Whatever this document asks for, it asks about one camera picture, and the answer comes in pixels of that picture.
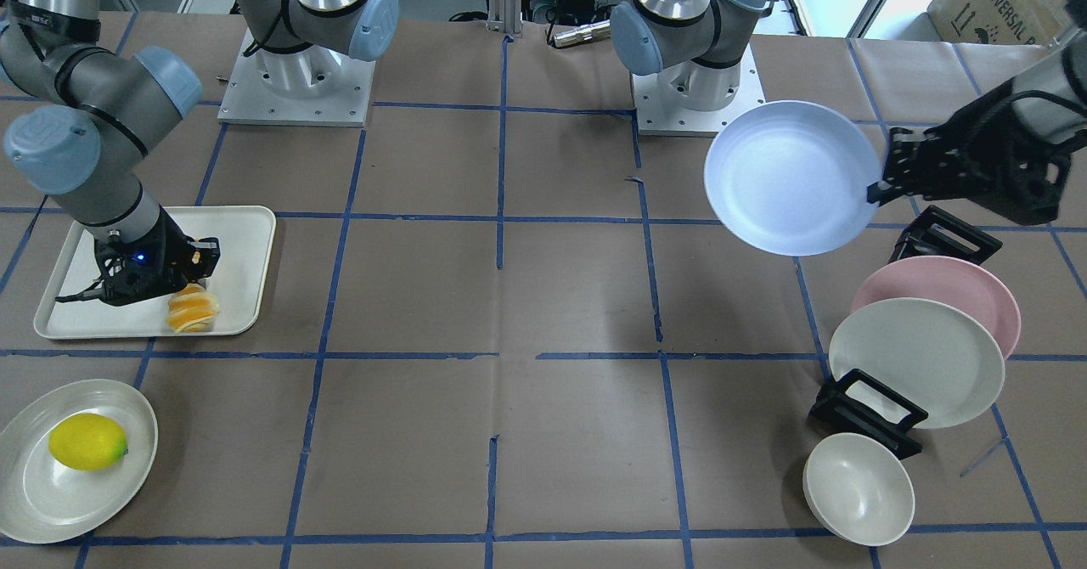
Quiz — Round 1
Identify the yellow lemon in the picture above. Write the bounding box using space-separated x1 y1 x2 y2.
48 413 128 470

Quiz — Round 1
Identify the black dish rack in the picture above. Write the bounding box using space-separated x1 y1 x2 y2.
810 206 1001 459

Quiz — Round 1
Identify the orange striped bread roll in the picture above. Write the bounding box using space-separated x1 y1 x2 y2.
166 283 220 333

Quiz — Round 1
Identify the white round plate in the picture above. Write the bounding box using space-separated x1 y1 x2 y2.
1 379 159 544

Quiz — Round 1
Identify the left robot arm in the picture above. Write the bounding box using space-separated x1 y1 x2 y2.
610 0 1084 226

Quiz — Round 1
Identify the cream plate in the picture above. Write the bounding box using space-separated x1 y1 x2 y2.
828 298 1005 430

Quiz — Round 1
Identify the silver metal cylinder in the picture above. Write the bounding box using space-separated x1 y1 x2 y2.
548 20 612 49

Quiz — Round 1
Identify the pink plate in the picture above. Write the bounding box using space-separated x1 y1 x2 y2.
851 256 1022 358

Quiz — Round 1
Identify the cardboard box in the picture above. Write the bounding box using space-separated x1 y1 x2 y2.
926 0 1073 44

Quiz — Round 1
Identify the white rectangular tray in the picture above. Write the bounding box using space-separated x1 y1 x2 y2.
32 206 276 341

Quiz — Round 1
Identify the cream bowl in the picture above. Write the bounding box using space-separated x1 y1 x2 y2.
803 433 915 547

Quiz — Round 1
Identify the blue plate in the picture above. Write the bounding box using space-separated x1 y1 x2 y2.
703 100 882 256

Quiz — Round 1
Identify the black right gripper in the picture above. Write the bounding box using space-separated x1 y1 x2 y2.
92 209 221 307

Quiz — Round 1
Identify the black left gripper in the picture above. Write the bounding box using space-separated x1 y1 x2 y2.
865 85 1073 226

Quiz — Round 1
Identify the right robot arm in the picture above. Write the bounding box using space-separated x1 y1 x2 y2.
3 0 400 307

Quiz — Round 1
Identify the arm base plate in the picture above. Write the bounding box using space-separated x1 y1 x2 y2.
217 30 376 128
630 47 766 137

